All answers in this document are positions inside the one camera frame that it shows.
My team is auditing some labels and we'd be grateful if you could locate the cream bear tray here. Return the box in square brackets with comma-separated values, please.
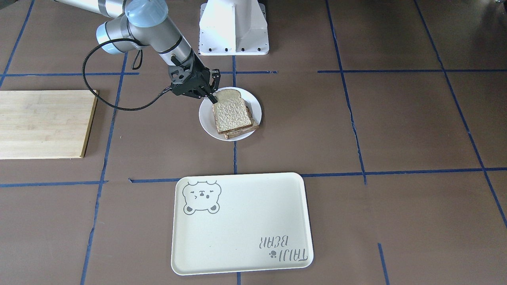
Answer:
[171, 173, 314, 276]

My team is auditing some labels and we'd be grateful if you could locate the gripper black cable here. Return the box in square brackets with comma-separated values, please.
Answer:
[82, 38, 175, 111]

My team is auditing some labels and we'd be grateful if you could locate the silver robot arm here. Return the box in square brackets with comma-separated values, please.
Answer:
[64, 0, 220, 103]

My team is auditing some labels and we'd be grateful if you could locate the wooden cutting board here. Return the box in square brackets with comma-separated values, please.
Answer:
[0, 90, 97, 160]

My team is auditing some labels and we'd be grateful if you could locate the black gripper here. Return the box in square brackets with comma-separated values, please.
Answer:
[169, 51, 221, 104]

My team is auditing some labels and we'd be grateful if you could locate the bread slice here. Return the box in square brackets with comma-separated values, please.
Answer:
[212, 89, 252, 135]

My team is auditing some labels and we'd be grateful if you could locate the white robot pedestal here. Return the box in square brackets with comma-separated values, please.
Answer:
[199, 0, 270, 56]

